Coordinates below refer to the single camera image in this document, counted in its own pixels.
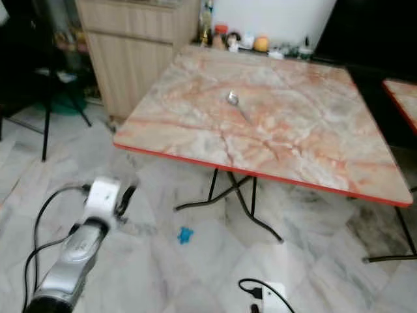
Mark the small blue toy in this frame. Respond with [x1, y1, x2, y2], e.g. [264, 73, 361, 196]
[177, 226, 194, 245]

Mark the black metal chair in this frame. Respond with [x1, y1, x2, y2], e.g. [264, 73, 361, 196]
[0, 0, 93, 162]

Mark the green plastic basin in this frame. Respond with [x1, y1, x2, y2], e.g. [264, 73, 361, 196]
[52, 95, 89, 117]

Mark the light wooden cabinet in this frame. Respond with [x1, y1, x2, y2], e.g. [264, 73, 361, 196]
[75, 0, 201, 121]

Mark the metal spoon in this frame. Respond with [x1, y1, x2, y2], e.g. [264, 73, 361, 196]
[227, 91, 252, 125]

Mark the red-lid jar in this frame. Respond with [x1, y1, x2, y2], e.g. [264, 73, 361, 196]
[212, 24, 229, 51]

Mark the small dark figurine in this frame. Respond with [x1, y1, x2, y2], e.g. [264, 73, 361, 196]
[227, 31, 242, 52]

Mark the orange fruit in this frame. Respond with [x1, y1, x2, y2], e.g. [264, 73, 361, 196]
[253, 35, 270, 53]

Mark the green-cap bottle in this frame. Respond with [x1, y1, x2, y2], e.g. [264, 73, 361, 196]
[298, 38, 313, 61]

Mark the large black furniture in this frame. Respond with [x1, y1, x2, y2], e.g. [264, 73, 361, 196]
[313, 0, 417, 147]

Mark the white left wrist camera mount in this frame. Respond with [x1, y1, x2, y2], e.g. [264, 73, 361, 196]
[85, 176, 124, 222]

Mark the black metal table leg frame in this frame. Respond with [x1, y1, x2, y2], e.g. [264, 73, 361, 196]
[368, 189, 417, 263]
[175, 168, 284, 243]

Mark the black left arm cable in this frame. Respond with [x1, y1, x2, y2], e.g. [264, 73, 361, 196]
[23, 185, 89, 313]

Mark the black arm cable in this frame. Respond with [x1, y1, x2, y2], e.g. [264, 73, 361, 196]
[238, 278, 297, 313]
[23, 185, 89, 313]

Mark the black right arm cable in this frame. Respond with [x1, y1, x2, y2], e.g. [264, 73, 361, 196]
[238, 278, 297, 313]

